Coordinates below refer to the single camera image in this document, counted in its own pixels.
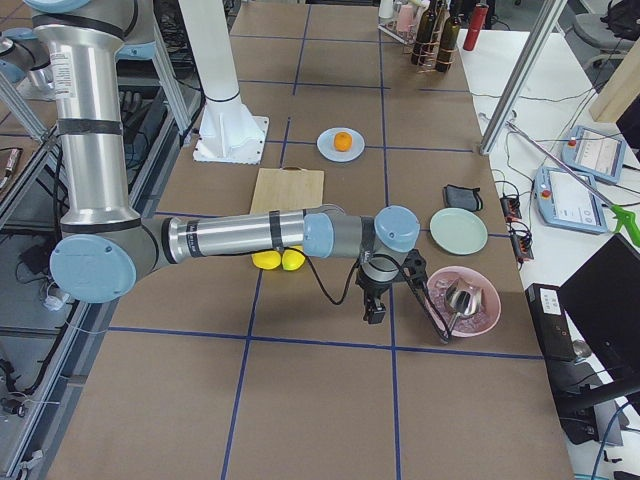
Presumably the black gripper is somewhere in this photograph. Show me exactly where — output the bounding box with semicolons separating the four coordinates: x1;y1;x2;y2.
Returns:
356;249;428;325

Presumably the orange mandarin fruit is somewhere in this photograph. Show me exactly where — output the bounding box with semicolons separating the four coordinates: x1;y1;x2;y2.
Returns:
333;131;353;152

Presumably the light blue ceramic plate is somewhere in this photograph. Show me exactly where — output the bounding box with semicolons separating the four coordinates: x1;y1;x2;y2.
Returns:
316;127;365;163

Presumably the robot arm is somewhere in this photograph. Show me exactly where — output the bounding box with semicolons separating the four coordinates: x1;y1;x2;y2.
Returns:
29;1;428;324

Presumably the light green ceramic plate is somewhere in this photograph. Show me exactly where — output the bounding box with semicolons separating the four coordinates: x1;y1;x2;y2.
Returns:
429;208;488;255

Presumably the pink bowl with ice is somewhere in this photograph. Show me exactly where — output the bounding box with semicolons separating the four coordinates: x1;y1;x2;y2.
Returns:
427;266;501;338

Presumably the metal scoop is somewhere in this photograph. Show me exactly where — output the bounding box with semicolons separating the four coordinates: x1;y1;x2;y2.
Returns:
442;278;484;341

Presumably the upper yellow lemon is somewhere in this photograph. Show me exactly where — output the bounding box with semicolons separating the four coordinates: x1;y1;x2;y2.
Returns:
281;247;306;271

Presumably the yellow lemon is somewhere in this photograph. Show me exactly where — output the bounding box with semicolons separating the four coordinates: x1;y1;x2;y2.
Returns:
281;247;306;271
251;250;282;270

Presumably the lower yellow lemon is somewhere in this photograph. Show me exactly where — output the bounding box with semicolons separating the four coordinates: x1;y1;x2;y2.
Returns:
251;250;282;270

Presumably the dark grey folded cloth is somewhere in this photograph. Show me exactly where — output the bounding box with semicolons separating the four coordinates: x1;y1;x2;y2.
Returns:
443;184;484;212

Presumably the bamboo cutting board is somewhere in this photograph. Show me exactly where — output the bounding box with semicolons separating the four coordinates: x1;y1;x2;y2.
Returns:
250;168;324;214

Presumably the teach pendant near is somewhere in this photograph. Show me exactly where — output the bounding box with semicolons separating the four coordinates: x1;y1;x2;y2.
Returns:
534;166;608;234

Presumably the teach pendant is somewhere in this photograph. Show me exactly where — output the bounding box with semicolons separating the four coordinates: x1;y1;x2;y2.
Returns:
561;125;627;185
534;166;608;234

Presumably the black desktop computer box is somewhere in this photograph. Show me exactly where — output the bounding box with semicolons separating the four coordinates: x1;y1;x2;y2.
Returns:
525;283;616;445

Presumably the black computer monitor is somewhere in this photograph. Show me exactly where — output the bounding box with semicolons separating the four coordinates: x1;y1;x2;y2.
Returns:
559;234;639;372

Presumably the green tipped grabber stick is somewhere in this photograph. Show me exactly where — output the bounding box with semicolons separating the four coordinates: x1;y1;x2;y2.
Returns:
505;120;640;246

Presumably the teach pendant far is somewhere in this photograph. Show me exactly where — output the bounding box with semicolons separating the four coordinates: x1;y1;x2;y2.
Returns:
561;125;627;185

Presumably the dark wine bottle left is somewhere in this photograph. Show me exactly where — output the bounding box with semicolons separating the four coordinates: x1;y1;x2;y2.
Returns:
435;0;462;73

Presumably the white cup rack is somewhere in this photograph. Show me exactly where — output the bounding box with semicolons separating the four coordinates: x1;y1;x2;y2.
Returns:
378;12;414;46

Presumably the pink cup upper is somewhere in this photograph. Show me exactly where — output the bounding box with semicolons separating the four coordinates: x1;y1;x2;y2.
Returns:
396;4;414;33

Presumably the white cup right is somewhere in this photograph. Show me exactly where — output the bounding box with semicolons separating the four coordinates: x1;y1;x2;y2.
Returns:
378;0;394;19

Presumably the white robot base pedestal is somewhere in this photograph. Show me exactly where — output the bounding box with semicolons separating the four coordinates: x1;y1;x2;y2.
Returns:
180;1;269;165

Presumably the copper wire bottle rack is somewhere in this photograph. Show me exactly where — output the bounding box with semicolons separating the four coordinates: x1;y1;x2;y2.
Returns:
410;40;458;74

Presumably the aluminium frame post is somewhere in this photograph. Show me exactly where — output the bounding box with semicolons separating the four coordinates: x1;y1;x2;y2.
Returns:
479;0;567;155

